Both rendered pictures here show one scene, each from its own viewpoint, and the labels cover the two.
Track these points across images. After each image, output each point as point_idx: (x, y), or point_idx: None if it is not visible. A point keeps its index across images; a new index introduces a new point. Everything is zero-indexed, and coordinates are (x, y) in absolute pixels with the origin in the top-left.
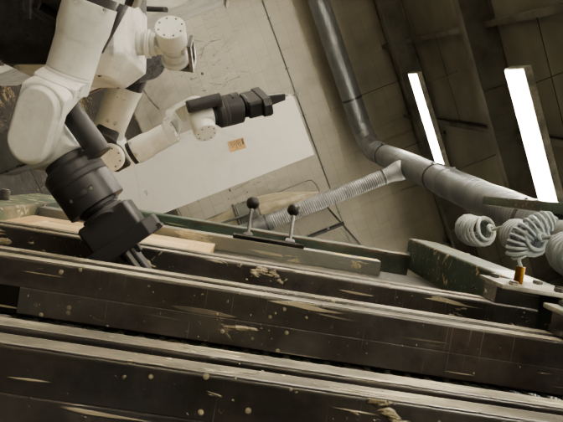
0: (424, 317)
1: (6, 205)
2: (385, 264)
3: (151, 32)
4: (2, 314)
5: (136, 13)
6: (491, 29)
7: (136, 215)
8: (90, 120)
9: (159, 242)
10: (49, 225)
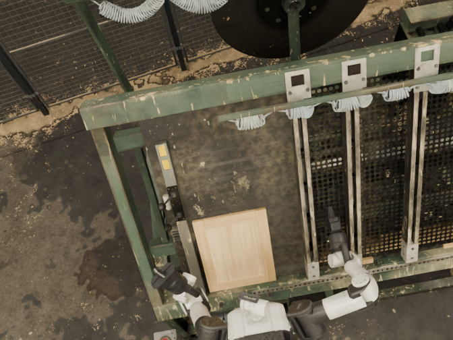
0: (356, 139)
1: (236, 293)
2: (108, 135)
3: (255, 318)
4: (38, 314)
5: (262, 327)
6: None
7: (339, 223)
8: (347, 253)
9: (220, 238)
10: (230, 276)
